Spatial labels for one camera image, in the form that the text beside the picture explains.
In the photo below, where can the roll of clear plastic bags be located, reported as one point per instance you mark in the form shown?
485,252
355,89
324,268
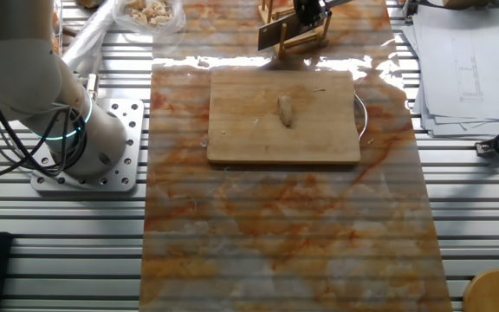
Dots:
87,39

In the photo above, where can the orange marble pattern mat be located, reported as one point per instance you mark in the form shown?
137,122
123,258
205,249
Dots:
275,238

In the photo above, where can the bag of lotus root slices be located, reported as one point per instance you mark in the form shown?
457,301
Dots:
150,13

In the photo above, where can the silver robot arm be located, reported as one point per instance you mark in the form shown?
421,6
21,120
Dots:
15,78

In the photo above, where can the peeled lotus root piece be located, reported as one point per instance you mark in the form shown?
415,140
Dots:
285,110

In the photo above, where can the steel kitchen cleaver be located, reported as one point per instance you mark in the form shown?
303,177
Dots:
275,37

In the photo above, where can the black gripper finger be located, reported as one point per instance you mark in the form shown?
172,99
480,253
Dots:
310,11

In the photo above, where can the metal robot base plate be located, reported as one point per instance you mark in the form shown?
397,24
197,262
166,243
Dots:
130,130

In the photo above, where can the wooden cutting board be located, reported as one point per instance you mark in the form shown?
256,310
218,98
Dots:
254,130

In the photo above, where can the stack of white papers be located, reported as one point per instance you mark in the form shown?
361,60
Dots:
462,65

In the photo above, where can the wooden peg rack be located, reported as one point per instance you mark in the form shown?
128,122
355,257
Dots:
301,42

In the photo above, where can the oranges in bag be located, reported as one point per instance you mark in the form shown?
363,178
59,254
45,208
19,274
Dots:
56,26

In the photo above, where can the round wooden lid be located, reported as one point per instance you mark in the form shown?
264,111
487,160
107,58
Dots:
496,292

